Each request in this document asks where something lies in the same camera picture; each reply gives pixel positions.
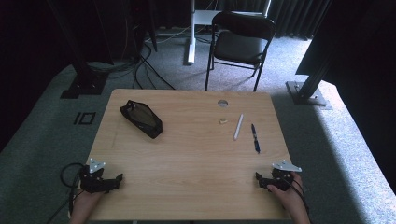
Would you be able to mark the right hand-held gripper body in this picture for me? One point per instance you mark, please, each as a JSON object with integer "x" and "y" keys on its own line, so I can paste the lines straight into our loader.
{"x": 281, "y": 179}

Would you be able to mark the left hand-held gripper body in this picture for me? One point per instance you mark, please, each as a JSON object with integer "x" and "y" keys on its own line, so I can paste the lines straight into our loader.
{"x": 93, "y": 182}

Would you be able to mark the blue pen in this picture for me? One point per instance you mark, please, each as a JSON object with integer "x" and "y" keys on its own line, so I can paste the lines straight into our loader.
{"x": 255, "y": 138}

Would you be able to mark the black pencil case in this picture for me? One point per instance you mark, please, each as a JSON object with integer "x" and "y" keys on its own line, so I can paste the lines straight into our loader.
{"x": 141, "y": 118}

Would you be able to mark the person's left hand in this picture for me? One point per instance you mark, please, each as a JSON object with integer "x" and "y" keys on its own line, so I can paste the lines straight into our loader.
{"x": 87, "y": 202}

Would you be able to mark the person's right hand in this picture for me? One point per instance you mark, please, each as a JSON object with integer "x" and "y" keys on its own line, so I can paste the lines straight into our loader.
{"x": 294, "y": 199}

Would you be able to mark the white pen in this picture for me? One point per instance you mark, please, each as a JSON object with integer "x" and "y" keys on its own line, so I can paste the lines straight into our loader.
{"x": 238, "y": 127}

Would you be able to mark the beige eraser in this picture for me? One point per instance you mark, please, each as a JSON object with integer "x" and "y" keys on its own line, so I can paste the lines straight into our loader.
{"x": 222, "y": 121}

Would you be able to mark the round silver table grommet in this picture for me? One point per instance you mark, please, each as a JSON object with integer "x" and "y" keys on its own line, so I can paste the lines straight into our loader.
{"x": 222, "y": 103}

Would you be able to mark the black stand with metal base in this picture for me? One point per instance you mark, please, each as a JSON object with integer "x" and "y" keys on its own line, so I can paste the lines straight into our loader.
{"x": 308, "y": 90}

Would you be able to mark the black stand with flat base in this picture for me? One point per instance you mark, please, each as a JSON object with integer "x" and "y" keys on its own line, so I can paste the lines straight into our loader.
{"x": 84, "y": 84}

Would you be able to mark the black folding chair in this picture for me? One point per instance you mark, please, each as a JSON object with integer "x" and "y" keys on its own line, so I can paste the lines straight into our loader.
{"x": 241, "y": 46}

